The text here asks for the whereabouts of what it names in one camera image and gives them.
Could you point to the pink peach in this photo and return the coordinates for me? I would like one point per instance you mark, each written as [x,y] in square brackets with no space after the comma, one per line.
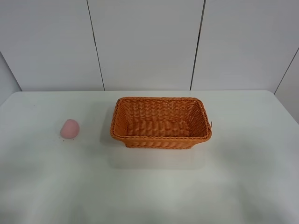
[70,129]

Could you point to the orange woven basket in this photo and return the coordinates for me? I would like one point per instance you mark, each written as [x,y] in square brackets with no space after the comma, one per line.
[165,123]

